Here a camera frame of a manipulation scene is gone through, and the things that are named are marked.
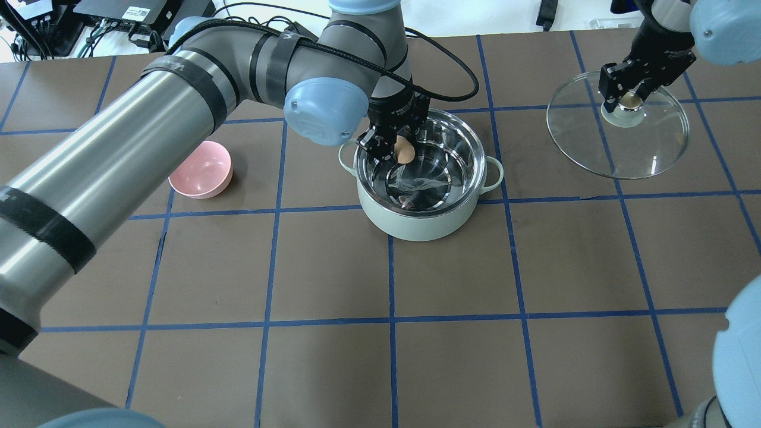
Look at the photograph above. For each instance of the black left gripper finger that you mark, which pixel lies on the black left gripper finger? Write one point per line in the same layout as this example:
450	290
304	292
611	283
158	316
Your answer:
382	151

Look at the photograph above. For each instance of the pale green steel pot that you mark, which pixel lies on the pale green steel pot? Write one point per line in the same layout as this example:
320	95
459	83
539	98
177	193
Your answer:
434	194

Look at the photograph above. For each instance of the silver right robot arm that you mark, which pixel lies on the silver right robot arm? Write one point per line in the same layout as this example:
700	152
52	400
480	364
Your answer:
723	32

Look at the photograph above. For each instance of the pink bowl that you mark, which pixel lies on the pink bowl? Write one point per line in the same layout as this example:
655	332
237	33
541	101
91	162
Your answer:
205	173

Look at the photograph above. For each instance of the brown egg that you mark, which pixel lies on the brown egg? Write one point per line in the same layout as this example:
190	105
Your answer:
404	151

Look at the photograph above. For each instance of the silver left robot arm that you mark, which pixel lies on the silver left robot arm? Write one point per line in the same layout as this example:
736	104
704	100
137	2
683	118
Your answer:
58	212

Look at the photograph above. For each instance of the glass pot lid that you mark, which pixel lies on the glass pot lid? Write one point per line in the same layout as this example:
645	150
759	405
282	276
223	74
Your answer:
638	139

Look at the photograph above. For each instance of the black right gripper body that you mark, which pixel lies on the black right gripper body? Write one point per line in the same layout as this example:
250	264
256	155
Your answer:
661	55

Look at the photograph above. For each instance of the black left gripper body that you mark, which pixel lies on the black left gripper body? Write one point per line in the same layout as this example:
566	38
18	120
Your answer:
395	111

